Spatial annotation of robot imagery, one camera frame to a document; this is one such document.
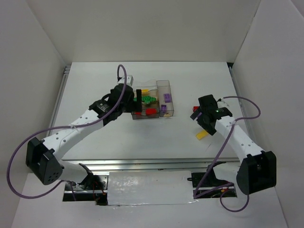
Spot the dark grey plastic bin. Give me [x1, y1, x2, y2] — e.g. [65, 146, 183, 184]
[131, 102, 160, 120]

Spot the purple cable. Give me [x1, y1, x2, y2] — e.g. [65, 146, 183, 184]
[6, 64, 128, 201]
[193, 96, 261, 212]

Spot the purple arch lego brick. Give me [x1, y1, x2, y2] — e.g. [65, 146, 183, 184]
[161, 104, 167, 114]

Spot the white tape covered panel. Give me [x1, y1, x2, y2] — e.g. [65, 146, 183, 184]
[107, 171, 194, 206]

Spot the purple square lego brick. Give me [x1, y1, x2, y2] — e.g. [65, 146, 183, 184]
[163, 93, 172, 103]

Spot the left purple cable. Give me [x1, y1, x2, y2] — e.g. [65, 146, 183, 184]
[6, 64, 128, 201]

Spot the clear plastic bin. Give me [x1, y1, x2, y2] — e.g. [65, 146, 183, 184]
[133, 80, 157, 94]

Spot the yellow lego plate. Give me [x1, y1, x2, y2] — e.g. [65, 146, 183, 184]
[196, 130, 208, 140]

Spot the aluminium table frame rail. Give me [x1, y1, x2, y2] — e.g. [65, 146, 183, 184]
[54, 62, 243, 170]

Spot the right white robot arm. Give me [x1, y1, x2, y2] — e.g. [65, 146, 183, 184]
[191, 95, 276, 198]

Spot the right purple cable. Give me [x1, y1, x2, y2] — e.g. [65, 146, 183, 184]
[193, 96, 261, 212]

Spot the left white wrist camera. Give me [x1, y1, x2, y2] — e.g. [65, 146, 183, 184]
[117, 75, 133, 87]

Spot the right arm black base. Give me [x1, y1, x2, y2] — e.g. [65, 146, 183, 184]
[187, 162, 237, 199]

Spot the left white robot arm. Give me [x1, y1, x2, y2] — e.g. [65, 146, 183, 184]
[26, 84, 142, 188]

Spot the green lego plate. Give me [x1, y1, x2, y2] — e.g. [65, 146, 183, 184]
[142, 95, 151, 102]

